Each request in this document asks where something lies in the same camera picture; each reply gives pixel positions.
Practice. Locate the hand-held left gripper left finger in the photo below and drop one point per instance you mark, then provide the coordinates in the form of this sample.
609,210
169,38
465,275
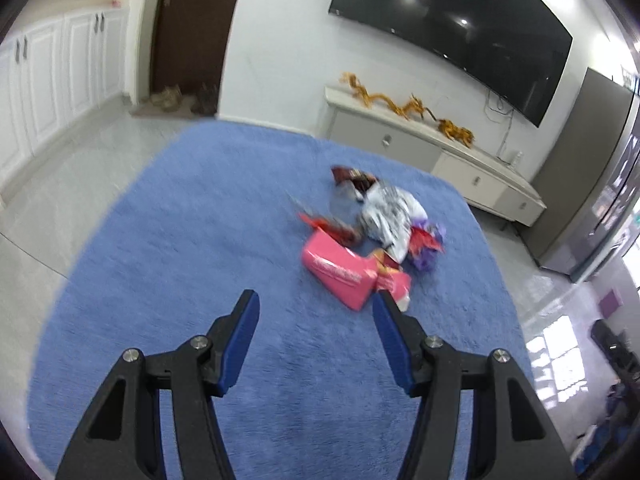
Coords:
241,344

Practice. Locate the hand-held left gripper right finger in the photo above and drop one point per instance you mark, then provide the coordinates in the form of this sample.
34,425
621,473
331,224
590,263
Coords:
391,345

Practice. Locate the silver white wrapper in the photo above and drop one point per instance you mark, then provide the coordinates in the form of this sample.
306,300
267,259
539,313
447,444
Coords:
387,215

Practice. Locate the dark red snack wrapper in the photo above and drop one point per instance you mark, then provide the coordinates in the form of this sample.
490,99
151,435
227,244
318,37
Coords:
350,176

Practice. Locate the orange pink snack packet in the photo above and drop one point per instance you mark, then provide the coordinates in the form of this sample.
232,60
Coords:
396,285

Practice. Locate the purple wrapper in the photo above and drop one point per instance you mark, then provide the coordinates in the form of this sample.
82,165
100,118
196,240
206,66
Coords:
427,261

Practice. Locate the blue fluffy blanket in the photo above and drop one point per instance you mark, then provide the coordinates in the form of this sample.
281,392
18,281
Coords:
200,235

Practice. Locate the white television cabinet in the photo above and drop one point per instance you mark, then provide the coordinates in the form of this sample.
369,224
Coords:
465,170

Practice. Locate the black bag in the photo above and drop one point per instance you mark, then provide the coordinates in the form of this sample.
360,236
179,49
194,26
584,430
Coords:
612,345

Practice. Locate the golden tiger ornament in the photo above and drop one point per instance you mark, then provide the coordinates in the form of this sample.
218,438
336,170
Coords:
456,132

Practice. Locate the purple box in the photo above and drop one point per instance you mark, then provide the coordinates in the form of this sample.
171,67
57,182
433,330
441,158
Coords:
610,304

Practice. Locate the white charger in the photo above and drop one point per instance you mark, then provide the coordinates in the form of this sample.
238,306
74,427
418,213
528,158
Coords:
516,158

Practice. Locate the golden dragon ornament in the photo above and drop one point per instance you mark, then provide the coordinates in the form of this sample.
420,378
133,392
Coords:
385,102

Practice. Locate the dark shoes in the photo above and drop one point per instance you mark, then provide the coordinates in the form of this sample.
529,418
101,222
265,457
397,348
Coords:
205,100

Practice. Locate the brown doormat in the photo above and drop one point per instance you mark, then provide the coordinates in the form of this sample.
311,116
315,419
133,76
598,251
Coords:
145,110

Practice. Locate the tan shoes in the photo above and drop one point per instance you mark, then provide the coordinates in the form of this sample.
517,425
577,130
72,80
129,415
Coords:
167,97

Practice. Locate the grey refrigerator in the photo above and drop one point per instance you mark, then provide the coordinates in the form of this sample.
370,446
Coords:
595,175

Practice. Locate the dark brown door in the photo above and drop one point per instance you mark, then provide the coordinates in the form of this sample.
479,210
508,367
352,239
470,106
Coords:
195,30

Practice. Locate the black wall television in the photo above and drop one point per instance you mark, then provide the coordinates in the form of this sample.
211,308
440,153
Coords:
450,25

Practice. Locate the white wall cabinets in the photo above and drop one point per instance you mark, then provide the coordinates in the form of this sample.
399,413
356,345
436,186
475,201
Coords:
50,70

